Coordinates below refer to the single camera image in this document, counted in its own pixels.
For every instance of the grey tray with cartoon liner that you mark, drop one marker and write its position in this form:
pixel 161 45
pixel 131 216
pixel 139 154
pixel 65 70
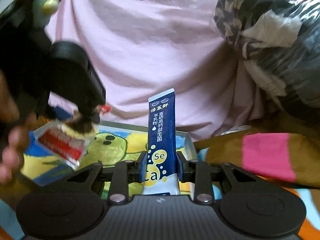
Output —
pixel 110 146

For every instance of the person's left hand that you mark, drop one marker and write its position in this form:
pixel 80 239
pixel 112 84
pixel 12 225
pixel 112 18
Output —
pixel 17 137

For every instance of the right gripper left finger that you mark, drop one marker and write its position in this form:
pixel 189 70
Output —
pixel 123 174

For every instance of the pink sheet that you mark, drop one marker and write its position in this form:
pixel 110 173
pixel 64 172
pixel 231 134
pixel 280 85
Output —
pixel 140 48

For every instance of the red nut snack packet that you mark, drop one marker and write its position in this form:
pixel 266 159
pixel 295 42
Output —
pixel 69 136

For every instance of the colourful cartoon blanket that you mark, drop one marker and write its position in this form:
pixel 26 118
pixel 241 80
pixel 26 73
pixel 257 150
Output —
pixel 288 157

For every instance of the blue milk powder sachet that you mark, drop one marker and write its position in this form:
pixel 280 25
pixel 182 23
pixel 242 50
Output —
pixel 161 176

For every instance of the plastic bag of clothes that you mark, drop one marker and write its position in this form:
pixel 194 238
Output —
pixel 279 42

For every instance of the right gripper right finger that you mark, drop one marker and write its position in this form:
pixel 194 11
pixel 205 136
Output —
pixel 198 173

